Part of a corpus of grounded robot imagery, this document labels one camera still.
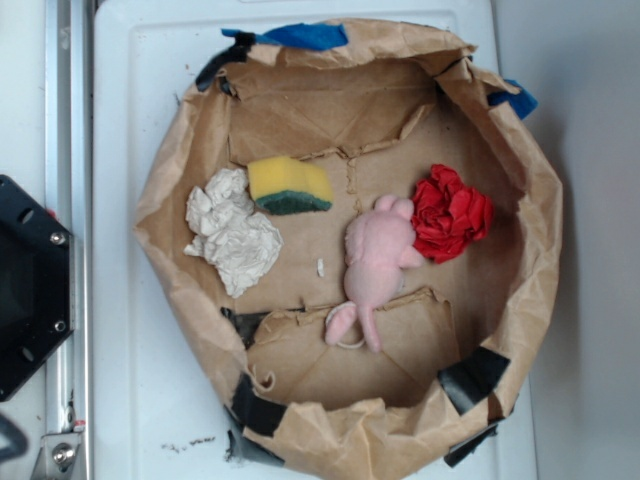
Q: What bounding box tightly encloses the yellow green sponge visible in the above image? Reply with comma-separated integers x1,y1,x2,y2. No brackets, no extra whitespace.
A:
247,156,334,215

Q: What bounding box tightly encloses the brown paper bag bin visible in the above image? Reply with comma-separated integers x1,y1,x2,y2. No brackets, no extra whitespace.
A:
135,19,562,479

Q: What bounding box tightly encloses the pink plush toy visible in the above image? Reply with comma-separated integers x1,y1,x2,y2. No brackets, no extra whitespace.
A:
325,194,425,353

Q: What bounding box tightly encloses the crumpled white paper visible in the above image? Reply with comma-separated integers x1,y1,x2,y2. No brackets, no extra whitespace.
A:
184,169,284,298

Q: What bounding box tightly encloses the crumpled red cloth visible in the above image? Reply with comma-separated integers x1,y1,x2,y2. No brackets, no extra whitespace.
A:
411,164,494,264

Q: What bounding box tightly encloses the black tape lower left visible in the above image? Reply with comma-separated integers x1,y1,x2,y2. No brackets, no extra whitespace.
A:
224,373,287,467

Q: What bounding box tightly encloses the black tape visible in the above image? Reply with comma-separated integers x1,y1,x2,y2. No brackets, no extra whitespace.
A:
224,373,287,467
195,32,256,92
437,347,511,415

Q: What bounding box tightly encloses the black tape lower right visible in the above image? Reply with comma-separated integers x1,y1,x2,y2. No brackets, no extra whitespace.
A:
437,347,511,415

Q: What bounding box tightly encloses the blue tape piece top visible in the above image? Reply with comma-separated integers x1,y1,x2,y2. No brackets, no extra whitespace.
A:
221,23,349,51

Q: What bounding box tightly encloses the blue tape piece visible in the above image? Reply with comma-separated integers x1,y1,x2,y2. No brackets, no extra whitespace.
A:
221,23,349,51
487,79,539,120

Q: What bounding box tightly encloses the black tape upper left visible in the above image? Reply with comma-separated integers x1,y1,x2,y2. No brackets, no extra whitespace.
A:
195,32,256,92

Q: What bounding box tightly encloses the white plastic tray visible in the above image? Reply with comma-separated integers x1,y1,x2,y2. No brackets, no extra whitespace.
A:
91,0,540,480

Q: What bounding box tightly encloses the blue tape piece right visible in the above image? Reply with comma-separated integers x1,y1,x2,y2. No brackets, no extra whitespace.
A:
487,79,539,120

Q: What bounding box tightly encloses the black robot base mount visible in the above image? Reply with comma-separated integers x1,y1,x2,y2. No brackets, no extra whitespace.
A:
0,175,72,402

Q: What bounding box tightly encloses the aluminium frame rail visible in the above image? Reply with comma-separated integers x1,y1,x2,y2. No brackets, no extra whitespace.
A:
42,1,97,479

